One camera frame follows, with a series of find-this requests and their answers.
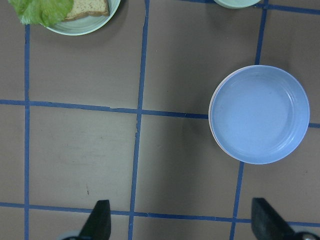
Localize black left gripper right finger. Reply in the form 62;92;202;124
251;197;295;240

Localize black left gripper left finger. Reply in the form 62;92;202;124
77;200;111;240

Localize blue plate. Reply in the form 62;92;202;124
212;65;310;165

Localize green plate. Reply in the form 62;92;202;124
47;0;121;36

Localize bread slice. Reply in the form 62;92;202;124
64;0;110;21

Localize lettuce leaf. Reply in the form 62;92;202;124
8;0;74;27

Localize green bowl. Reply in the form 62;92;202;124
214;0;260;9

